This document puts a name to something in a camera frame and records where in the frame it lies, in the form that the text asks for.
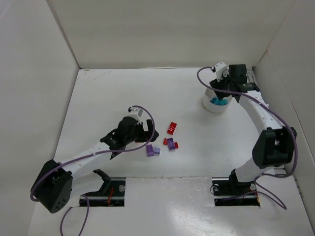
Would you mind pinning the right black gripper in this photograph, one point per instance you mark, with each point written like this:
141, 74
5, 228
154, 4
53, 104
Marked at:
222, 86

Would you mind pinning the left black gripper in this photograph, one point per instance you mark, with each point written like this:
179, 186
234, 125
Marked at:
143, 134

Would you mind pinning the teal lego brick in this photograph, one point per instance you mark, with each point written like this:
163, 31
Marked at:
219, 102

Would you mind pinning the large red lego brick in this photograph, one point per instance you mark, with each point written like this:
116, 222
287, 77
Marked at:
171, 128

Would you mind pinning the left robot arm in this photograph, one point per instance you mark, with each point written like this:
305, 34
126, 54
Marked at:
55, 183

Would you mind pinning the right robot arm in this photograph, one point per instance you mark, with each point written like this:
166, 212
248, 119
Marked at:
274, 146

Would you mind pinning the white round divided container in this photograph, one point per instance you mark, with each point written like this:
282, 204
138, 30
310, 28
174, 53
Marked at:
213, 104

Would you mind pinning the purple lego brick on red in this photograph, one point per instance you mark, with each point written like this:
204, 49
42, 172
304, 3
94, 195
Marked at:
171, 144

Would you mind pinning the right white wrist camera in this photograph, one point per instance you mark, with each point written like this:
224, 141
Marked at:
221, 71

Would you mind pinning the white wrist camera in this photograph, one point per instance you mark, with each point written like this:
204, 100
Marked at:
135, 113
221, 71

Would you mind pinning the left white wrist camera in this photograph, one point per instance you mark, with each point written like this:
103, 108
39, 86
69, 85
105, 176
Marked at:
135, 113

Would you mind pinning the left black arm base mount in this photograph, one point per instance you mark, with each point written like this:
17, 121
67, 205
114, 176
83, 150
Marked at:
101, 190

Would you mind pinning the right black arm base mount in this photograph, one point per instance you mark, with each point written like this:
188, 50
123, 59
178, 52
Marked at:
229, 192

